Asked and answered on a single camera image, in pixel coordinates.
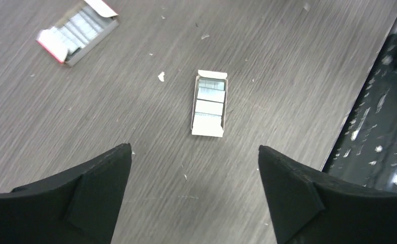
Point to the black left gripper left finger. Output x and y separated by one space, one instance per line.
78 205

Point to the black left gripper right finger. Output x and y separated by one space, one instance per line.
310 206

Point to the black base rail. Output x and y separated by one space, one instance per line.
366 150

